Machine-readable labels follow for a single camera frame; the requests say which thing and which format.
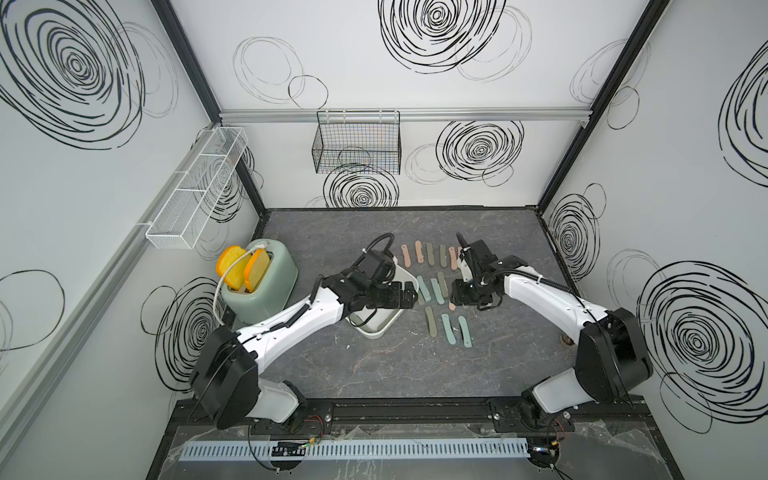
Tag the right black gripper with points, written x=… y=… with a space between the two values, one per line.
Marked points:
x=457 y=294

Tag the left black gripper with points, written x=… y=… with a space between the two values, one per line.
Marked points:
x=394 y=300

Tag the pink folding fruit knife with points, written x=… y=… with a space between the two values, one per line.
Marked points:
x=453 y=258

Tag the white plastic storage box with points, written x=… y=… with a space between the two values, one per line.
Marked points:
x=374 y=324

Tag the olive folding knife top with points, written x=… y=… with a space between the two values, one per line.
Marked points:
x=443 y=284

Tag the teal knife second row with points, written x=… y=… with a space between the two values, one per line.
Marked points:
x=438 y=295

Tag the teal knife third row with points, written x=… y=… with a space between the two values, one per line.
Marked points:
x=465 y=332

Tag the long teal knife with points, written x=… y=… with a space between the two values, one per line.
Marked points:
x=448 y=329

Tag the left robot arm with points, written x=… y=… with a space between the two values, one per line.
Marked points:
x=226 y=378

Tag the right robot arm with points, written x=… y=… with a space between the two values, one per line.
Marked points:
x=612 y=356

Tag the green toaster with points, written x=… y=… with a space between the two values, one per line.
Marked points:
x=274 y=291

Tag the orange toast slice right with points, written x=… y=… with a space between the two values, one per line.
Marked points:
x=256 y=269

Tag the orange toast slice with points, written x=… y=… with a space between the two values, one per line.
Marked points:
x=230 y=266
x=256 y=269

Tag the orange toast slice left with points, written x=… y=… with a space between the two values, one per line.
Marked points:
x=230 y=266

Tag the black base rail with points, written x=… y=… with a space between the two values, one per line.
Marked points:
x=505 y=415

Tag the black wire basket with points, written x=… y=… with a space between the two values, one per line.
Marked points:
x=371 y=138

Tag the aluminium wall rail back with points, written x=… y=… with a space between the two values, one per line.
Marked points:
x=405 y=114

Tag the aluminium wall rail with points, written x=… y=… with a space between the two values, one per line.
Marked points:
x=23 y=407
x=405 y=114

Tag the white wire shelf basket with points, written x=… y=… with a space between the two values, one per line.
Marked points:
x=182 y=219

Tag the grey slotted cable duct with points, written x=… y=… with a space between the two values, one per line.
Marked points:
x=375 y=449

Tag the aluminium wall rail left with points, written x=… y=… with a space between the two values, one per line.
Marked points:
x=23 y=407

